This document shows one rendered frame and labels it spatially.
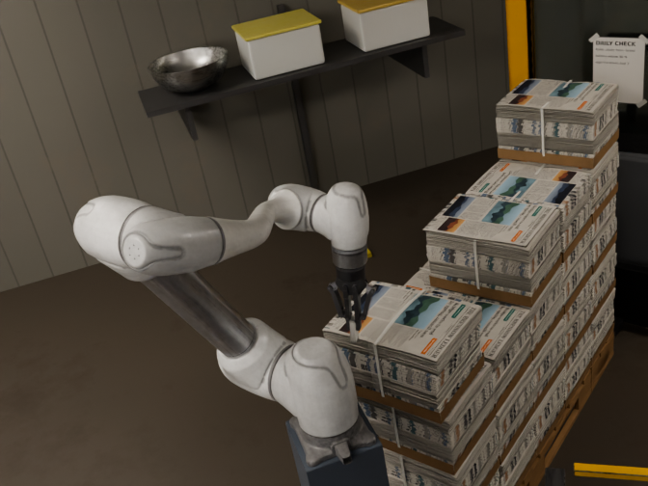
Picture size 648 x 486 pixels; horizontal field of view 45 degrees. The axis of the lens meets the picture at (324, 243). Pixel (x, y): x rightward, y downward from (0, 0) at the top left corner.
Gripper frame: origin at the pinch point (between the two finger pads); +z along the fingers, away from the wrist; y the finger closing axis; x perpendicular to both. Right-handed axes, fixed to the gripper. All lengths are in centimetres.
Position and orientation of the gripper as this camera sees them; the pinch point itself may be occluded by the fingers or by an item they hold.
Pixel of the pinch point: (354, 329)
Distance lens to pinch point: 211.3
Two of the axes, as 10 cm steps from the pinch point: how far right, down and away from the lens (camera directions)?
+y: -9.6, -0.7, 2.7
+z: 0.7, 8.8, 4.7
